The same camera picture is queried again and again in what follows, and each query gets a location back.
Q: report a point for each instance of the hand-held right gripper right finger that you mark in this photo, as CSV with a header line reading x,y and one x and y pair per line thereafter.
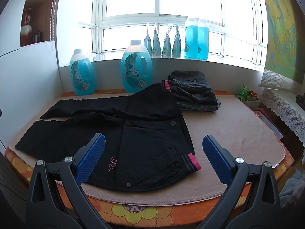
x,y
215,158

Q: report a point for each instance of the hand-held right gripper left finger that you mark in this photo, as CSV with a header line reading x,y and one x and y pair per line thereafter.
x,y
93,158

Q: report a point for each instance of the black pants with pink waistband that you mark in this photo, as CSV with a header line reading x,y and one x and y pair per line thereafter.
x,y
147,124

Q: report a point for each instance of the folded grey tweed pants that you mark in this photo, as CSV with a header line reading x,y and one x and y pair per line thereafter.
x,y
190,88

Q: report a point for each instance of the beige blanket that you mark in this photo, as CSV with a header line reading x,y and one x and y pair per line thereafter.
x,y
226,126

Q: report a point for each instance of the folded grey-blue jeans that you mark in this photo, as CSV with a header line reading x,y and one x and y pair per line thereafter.
x,y
202,108

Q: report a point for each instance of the green box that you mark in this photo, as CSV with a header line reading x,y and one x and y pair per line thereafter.
x,y
243,92

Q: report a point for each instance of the gold tin can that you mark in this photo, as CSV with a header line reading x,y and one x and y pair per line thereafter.
x,y
251,95

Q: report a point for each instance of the large blue detergent bottle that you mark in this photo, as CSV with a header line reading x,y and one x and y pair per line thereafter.
x,y
81,76
133,71

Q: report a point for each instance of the white lace cloth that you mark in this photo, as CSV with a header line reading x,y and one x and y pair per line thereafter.
x,y
283,107

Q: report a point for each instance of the white cabinet with wooden niches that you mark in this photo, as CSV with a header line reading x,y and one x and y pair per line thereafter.
x,y
28,88

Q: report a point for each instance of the slim blue detergent bottle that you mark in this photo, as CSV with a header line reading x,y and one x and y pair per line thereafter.
x,y
191,40
203,41

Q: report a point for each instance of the dark books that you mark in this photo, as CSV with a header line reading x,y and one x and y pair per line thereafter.
x,y
37,37

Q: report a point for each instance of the red and white vase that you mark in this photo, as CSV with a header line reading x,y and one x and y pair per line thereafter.
x,y
26,32

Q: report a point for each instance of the white framed window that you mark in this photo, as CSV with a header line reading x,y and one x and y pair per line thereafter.
x,y
157,15

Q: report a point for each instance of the yellow and blue wall tapestry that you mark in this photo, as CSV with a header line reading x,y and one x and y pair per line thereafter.
x,y
278,33

